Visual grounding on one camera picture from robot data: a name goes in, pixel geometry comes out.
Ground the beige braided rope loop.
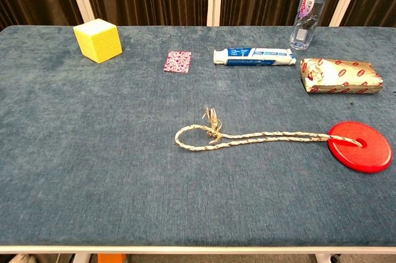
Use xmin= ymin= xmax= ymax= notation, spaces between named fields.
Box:
xmin=174 ymin=106 xmax=363 ymax=153

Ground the pink patterned card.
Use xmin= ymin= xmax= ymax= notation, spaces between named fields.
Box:
xmin=163 ymin=50 xmax=192 ymax=74

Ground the blue fabric table mat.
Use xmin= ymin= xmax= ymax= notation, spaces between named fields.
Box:
xmin=0 ymin=25 xmax=396 ymax=247

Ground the red plastic disc with hole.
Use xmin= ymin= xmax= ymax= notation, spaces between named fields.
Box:
xmin=327 ymin=121 xmax=394 ymax=174

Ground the white table frame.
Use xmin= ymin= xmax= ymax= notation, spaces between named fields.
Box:
xmin=0 ymin=244 xmax=396 ymax=263

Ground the clear plastic water bottle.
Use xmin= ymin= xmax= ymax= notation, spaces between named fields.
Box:
xmin=288 ymin=0 xmax=331 ymax=51

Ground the yellow foam cube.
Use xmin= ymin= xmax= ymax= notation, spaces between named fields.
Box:
xmin=72 ymin=18 xmax=124 ymax=64

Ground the gold foil wrapped package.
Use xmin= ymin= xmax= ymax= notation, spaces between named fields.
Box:
xmin=299 ymin=57 xmax=385 ymax=95

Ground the white blue toothpaste tube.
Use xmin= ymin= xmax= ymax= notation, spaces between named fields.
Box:
xmin=213 ymin=47 xmax=297 ymax=66

